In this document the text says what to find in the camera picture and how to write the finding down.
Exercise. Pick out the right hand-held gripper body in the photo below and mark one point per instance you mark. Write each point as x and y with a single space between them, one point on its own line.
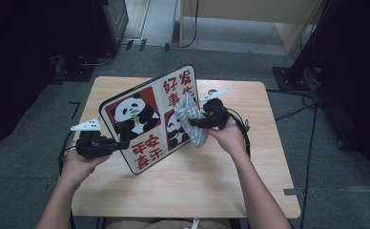
216 114

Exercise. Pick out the person's beige trousers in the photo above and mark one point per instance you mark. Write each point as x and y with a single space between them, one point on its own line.
154 224

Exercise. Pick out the person's left hand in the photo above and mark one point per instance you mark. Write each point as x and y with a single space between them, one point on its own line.
76 167

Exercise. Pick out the light wooden cabinet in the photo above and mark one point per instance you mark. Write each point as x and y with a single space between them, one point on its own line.
253 8

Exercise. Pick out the dark curtain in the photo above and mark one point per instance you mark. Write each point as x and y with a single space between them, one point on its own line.
14 63
364 79

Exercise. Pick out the dark cabinet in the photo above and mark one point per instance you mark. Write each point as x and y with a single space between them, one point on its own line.
116 16

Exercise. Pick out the grey white knitted cloth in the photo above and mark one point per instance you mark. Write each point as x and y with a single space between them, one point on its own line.
191 109

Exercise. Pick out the black metal stand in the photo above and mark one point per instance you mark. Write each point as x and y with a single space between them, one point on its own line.
288 79

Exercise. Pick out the small white tag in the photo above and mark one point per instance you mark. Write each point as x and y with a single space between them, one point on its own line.
195 224

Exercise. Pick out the black floor tape corner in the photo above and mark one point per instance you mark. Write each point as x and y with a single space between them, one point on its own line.
76 106

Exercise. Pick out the grey floor tape strip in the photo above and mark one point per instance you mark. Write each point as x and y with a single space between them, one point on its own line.
293 191

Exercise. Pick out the square panda print board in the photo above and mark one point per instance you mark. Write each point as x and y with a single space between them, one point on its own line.
141 127

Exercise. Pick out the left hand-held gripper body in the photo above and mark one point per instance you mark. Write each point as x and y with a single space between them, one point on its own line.
91 144

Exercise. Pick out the person's right hand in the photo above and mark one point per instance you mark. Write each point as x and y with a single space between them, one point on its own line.
229 138

